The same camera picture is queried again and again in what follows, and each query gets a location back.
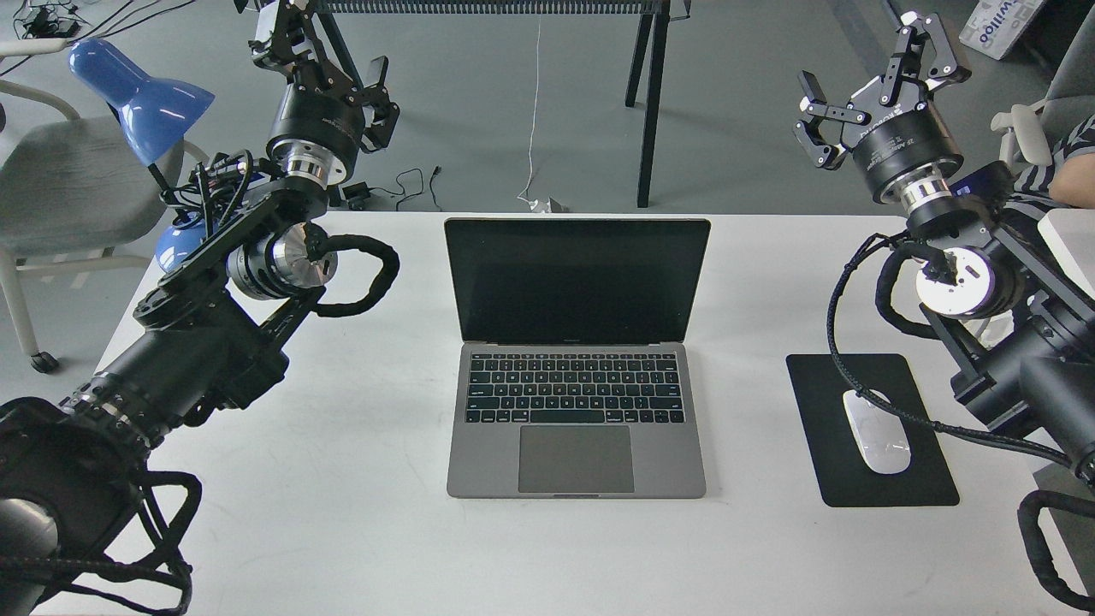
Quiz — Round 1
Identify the grey office chair left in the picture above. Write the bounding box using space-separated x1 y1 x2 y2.
1 39 201 373

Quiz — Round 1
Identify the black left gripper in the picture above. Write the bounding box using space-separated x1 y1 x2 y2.
249 1 400 186

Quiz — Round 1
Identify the white side table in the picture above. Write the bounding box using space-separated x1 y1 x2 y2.
1038 208 1094 298

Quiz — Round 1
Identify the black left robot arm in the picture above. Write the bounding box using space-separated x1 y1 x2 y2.
3 1 400 615

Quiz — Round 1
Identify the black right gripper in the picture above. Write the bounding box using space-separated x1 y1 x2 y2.
792 11 972 206

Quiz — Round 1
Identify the grey office chair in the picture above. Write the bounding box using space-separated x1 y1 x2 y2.
990 23 1094 173
1 39 201 373

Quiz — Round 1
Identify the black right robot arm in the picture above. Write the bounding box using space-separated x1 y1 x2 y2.
794 12 1092 487

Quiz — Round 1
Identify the grey laptop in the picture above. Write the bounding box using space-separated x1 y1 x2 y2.
443 216 711 499

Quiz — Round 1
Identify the blue desk lamp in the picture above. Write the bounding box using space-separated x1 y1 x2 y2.
68 38 215 274

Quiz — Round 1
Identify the person in striped shirt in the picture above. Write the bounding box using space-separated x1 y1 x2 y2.
1000 116 1094 229

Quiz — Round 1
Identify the white hanging cable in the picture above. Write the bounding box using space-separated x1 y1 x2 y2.
517 21 569 216

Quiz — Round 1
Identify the white cardboard box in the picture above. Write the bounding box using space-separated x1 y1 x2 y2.
959 1 1045 60

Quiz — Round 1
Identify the black mouse pad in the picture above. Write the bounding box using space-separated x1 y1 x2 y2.
785 353 961 507

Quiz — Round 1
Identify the black power adapter with cable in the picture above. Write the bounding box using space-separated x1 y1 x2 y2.
329 165 443 213

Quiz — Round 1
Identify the white computer mouse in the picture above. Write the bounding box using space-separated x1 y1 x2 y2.
842 390 912 475

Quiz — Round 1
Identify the grey office chair right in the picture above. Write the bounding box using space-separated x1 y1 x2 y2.
990 23 1094 173

